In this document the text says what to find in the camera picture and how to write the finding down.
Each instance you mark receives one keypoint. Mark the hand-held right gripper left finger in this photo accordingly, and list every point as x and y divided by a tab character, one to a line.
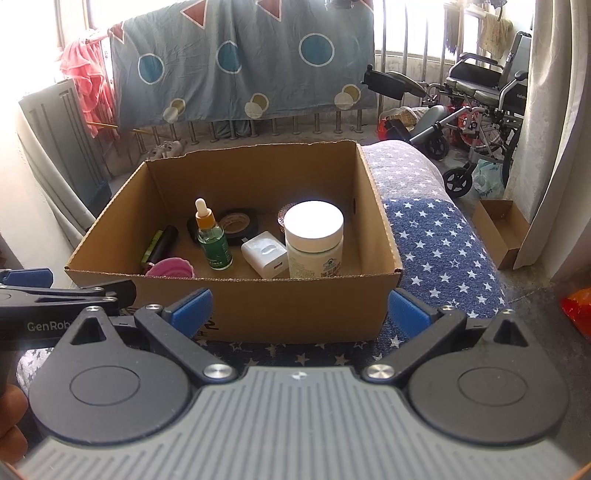
191	309

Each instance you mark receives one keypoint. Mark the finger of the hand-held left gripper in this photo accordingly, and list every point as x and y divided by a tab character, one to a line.
120	290
27	278

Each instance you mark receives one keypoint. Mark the white plastic bag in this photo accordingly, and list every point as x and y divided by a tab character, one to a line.
489	180

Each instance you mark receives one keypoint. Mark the grey-blue patterned sheet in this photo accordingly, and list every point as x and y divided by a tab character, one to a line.
231	60

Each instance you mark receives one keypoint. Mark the person's left hand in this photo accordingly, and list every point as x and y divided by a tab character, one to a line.
11	415

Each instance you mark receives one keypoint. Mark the beige curtain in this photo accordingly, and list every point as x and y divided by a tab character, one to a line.
554	138

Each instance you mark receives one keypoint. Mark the pink scalloped cup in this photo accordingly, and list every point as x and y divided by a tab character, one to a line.
168	268

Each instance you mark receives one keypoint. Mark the grey plastic panel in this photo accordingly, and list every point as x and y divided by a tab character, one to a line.
60	138

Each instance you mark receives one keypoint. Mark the black tape roll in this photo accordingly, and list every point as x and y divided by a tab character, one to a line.
247	214

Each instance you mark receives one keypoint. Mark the small open cardboard box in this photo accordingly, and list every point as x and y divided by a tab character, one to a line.
503	235

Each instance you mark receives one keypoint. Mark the red floral cloth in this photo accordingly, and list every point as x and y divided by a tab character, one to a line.
87	78

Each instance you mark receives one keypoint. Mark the black folding wheelchair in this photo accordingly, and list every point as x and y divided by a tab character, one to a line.
503	87

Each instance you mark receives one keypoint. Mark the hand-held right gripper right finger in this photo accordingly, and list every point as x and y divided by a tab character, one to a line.
408	311

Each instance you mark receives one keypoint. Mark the grey stroller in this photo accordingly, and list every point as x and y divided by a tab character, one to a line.
425	120

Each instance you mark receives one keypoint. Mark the orange plastic bag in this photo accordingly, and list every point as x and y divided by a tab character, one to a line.
577	309

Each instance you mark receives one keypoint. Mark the black jar with gold lid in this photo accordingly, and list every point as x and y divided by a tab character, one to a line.
281	217

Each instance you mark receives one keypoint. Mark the metal balcony railing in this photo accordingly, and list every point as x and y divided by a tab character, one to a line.
406	41

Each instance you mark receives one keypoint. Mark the white jar with green label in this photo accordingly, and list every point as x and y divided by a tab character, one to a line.
314	221

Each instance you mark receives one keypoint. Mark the red bag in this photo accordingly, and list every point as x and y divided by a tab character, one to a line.
384	129

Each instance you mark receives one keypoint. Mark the star-print blanket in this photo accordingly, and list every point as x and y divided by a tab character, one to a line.
438	240

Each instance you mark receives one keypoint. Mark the brown cardboard box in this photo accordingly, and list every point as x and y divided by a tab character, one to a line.
286	314

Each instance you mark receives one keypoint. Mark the white power adapter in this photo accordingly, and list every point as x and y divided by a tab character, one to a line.
263	254

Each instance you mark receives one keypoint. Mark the yellow pole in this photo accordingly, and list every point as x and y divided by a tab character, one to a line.
120	128

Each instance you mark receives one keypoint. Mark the black tube with gold cap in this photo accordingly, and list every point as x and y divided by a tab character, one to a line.
166	240

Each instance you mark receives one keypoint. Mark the hanging beige towel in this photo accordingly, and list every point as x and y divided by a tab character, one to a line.
496	34

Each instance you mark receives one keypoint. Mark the green dropper bottle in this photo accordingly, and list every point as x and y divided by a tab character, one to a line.
213	244

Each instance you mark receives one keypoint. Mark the green tube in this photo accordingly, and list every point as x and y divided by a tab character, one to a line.
154	242

